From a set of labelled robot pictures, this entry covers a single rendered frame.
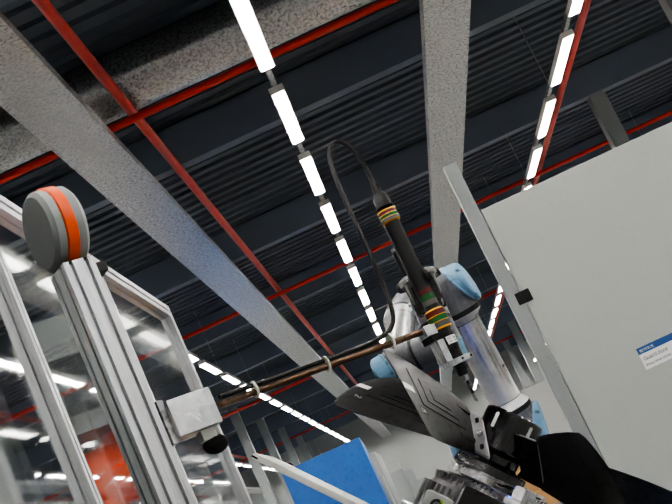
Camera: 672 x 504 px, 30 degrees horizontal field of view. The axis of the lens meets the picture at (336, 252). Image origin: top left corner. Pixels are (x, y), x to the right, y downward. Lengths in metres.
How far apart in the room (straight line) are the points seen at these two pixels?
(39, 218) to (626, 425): 2.64
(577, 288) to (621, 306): 0.16
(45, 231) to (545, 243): 2.53
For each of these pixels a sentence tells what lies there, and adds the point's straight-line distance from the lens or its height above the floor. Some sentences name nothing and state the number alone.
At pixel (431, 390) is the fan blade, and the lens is 2.36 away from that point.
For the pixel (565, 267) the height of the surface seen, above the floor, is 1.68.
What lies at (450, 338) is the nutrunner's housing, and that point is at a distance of 2.64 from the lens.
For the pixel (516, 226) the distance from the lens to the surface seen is 4.53.
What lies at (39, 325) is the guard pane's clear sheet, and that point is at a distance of 2.50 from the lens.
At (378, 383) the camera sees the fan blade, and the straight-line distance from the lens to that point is 2.71.
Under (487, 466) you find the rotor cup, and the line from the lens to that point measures 2.47.
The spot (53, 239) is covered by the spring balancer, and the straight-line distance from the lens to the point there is 2.31.
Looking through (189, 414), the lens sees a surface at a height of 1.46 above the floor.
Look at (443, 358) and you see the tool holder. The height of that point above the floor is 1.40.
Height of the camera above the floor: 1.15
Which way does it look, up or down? 12 degrees up
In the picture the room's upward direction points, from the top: 25 degrees counter-clockwise
